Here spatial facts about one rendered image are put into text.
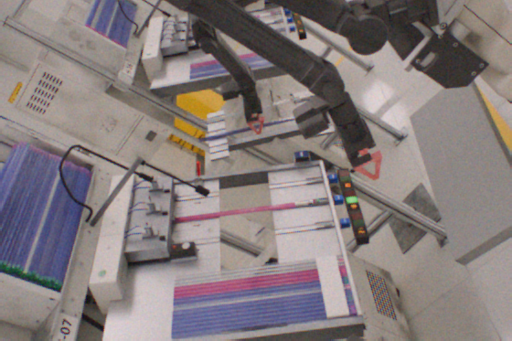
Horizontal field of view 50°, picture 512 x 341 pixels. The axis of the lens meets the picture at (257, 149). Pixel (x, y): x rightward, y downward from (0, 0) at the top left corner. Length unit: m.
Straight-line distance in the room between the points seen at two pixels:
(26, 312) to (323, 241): 0.87
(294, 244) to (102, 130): 1.44
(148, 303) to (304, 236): 0.52
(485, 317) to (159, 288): 1.19
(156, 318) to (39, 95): 1.50
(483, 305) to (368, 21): 1.44
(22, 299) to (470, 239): 1.19
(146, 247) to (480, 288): 1.25
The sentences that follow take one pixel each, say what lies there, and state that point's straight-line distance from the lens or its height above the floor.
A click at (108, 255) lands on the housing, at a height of 1.29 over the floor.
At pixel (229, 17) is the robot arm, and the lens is 1.05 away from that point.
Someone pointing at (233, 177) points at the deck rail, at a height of 0.95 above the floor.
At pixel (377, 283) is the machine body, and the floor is 0.18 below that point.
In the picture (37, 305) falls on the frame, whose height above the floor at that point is 1.43.
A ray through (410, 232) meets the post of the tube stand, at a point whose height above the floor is 0.01.
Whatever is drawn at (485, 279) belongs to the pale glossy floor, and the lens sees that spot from 2.30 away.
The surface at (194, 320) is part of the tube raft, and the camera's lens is 1.61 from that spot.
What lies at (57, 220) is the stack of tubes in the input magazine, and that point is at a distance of 1.80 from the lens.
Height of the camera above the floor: 1.72
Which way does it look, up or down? 23 degrees down
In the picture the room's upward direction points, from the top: 62 degrees counter-clockwise
